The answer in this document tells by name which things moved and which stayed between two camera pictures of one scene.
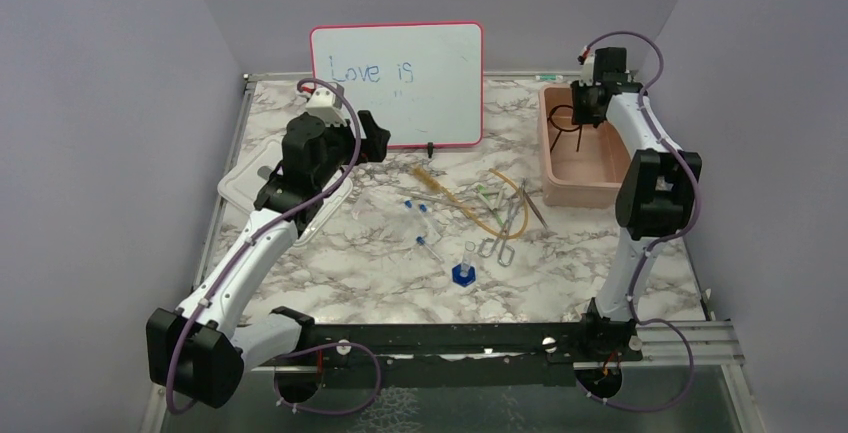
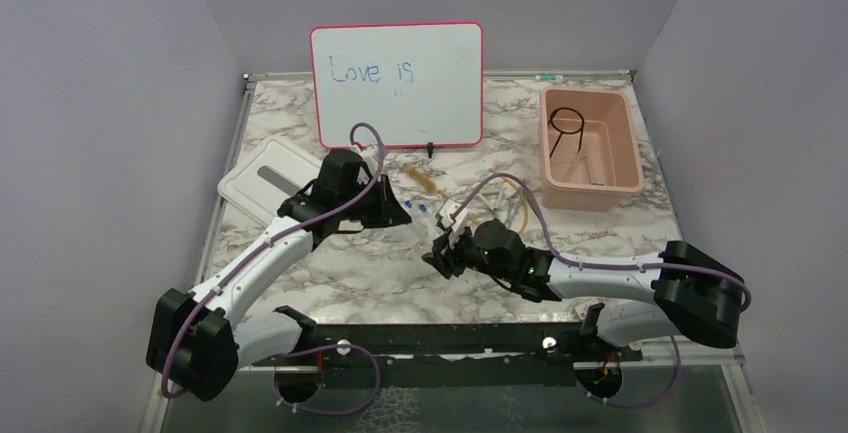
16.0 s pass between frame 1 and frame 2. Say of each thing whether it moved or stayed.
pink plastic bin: stayed
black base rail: stayed
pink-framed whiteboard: stayed
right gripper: moved
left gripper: moved
